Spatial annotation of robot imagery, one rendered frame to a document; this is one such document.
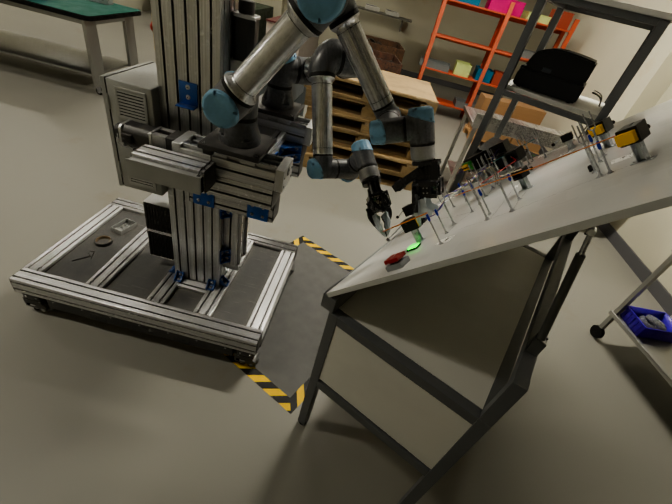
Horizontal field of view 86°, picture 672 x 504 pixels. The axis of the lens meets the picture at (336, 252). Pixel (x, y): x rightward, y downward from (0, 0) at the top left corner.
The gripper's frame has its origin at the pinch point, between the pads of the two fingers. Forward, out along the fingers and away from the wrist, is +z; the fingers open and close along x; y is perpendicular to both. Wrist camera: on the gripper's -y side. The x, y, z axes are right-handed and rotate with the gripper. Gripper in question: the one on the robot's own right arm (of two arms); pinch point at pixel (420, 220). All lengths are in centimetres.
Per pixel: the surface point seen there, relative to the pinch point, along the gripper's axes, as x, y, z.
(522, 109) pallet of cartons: 557, -42, 7
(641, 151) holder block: 2, 55, -19
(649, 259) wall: 311, 107, 140
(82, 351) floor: -63, -155, 55
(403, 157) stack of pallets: 251, -114, 21
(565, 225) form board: -30, 42, -11
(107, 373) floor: -62, -137, 64
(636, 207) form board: -31, 52, -15
